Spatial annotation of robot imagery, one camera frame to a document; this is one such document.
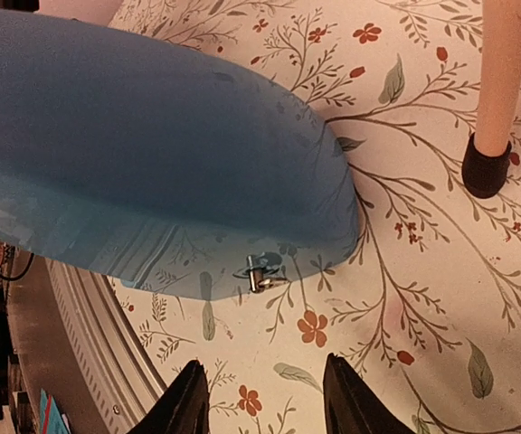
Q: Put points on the aluminium front rail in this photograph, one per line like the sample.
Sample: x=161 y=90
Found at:
x=74 y=342

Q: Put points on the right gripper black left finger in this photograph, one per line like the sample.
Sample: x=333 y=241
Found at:
x=183 y=408

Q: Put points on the floral table mat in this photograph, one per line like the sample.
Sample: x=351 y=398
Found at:
x=428 y=308

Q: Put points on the pink music stand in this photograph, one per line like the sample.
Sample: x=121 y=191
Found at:
x=487 y=156

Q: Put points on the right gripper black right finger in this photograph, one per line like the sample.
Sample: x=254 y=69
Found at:
x=350 y=405

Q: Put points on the blue metronome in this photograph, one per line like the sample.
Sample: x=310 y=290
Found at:
x=165 y=167

